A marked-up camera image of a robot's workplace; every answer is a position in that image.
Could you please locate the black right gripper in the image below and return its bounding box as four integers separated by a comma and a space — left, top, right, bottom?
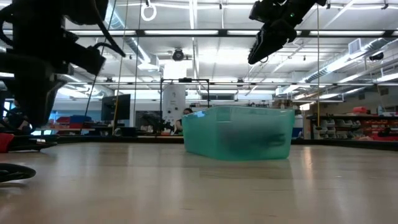
248, 0, 327, 65

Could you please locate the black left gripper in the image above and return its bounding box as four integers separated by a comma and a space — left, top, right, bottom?
0, 18, 78, 129

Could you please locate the black cable with red tie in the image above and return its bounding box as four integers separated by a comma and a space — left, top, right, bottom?
0, 133, 59, 154

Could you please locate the black USB-C cable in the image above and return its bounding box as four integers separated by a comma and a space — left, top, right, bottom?
217, 126, 287, 154
0, 162, 37, 184

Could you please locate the translucent green plastic bin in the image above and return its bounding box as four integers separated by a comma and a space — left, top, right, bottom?
181, 105, 296, 162

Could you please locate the black computer monitor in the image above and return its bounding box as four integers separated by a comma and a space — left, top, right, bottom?
100, 93, 132, 122

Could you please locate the white pillar machine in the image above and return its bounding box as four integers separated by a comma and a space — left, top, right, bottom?
162, 85, 187, 126

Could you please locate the person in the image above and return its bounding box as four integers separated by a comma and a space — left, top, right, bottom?
173, 107, 194, 136

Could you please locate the storage shelf with bins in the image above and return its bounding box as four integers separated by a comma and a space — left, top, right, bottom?
305, 106, 398, 142

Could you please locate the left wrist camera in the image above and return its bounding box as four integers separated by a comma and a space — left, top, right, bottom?
62, 29, 107, 77

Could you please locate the black tubular background frame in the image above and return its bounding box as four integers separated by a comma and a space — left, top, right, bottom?
159, 77, 211, 133

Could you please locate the black overhead camera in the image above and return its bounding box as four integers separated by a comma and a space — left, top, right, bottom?
172, 48, 185, 62

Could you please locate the white hanging ring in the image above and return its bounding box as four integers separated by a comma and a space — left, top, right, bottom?
140, 2, 157, 22

